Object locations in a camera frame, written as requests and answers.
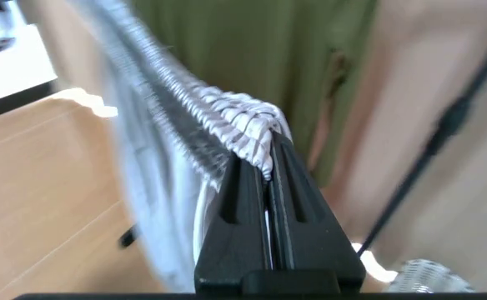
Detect black clothes rack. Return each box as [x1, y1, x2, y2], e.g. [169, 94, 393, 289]
[118, 24, 487, 258]

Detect pale blue garment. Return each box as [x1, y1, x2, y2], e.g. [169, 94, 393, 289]
[70, 0, 294, 293]

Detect green long-sleeved shirt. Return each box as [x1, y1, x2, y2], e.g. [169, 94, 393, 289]
[130, 0, 379, 188]

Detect white laundry basket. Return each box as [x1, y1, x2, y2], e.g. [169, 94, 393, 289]
[387, 257, 476, 293]

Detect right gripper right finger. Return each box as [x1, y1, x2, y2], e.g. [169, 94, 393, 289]
[267, 132, 367, 293]

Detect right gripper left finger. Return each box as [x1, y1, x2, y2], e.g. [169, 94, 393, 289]
[193, 153, 273, 293]

